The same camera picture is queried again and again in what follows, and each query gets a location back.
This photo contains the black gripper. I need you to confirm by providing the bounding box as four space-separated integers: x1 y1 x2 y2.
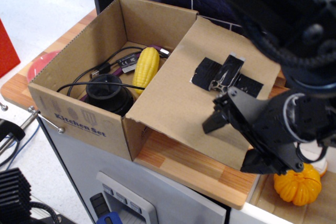
202 87 303 175

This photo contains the aluminium profile handle with tape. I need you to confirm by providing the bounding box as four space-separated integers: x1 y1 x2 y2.
191 54 264 98

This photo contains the brown cardboard box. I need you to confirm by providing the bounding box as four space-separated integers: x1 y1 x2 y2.
28 0 280 169

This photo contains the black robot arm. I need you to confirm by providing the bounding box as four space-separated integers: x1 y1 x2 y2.
203 0 335 175

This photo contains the white orange toy piece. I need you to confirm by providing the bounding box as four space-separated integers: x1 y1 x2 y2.
301 148 328 178

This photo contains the orange toy pumpkin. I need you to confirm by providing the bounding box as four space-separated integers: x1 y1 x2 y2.
273 163 322 206

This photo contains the yellow toy corn cob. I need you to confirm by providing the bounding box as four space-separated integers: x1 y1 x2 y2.
132 47 160 95

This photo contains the toy oven control panel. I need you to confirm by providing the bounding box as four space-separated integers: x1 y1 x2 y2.
96 172 158 223

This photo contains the black round speaker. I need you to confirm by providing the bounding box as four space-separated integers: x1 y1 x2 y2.
84 74 134 116

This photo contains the metal clamp bar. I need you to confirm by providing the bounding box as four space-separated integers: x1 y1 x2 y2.
1 106 66 154

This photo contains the red plastic bowl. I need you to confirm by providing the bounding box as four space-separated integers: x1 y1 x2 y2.
27 50 60 82

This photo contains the black ribbed heatsink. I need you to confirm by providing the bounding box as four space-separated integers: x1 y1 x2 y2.
1 168 31 223

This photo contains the red box at left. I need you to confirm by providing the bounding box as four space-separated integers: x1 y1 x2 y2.
0 21 20 77

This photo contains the black usb cable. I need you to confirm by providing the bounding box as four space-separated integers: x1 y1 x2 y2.
57 46 146 97

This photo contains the blue cable on floor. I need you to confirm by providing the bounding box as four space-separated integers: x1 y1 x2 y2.
0 124 40 172

